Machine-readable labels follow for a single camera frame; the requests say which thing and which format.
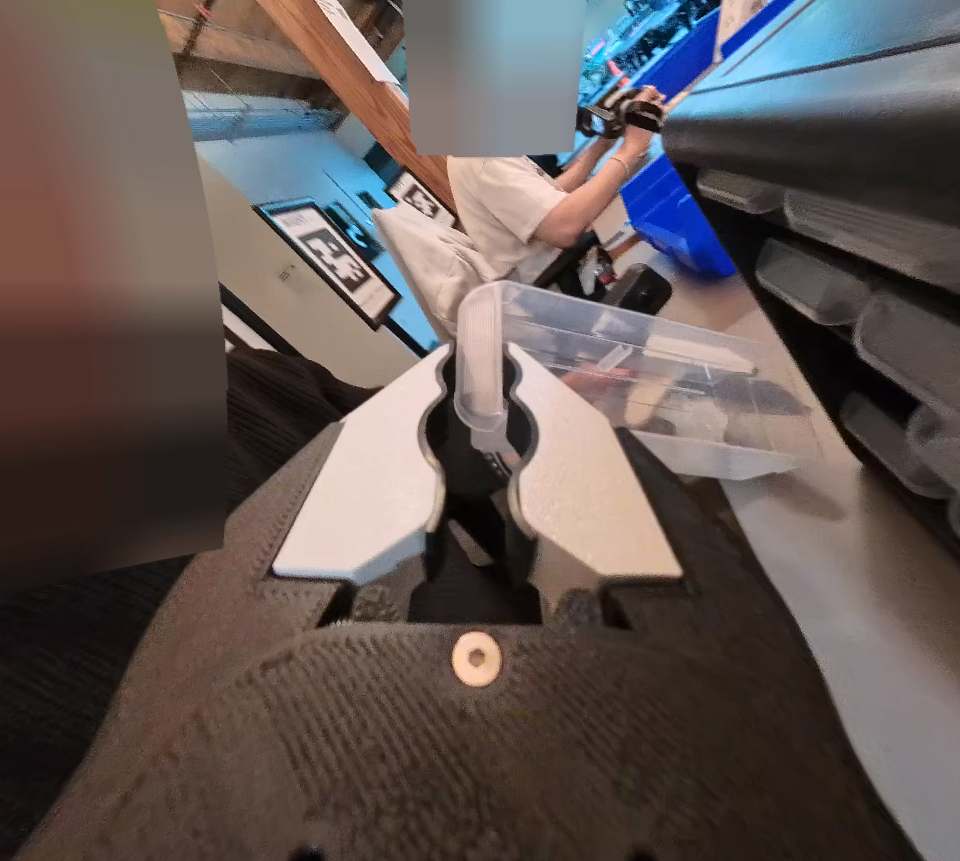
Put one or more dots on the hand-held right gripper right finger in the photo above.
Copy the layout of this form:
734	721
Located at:
592	501

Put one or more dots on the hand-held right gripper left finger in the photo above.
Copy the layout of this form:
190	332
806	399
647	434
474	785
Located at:
360	493

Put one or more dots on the clear plastic drawer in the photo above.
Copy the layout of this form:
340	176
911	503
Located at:
480	351

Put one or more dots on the black parts drawer cabinet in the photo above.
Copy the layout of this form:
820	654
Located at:
825	111

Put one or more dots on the black backpack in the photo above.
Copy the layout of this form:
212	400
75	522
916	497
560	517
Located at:
630	283

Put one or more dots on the black framed marker sign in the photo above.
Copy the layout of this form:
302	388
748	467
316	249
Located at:
337	261
424	201

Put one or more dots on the rows of clear cabinet drawers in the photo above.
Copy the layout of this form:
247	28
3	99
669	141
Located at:
900	336

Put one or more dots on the wooden beam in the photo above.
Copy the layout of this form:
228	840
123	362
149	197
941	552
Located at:
296	13

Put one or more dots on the black video camera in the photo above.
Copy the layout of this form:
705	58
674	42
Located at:
622	115

